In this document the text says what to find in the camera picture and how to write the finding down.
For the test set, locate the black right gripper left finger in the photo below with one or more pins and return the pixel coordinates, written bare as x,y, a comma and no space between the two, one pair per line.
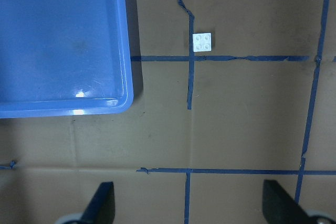
101,208

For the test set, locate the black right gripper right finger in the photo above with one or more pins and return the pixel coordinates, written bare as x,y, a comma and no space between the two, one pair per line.
280,208

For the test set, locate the white square building block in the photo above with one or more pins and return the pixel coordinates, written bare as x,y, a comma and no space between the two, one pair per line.
202,42

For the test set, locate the blue plastic tray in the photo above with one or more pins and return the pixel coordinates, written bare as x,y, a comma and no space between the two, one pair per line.
64,57

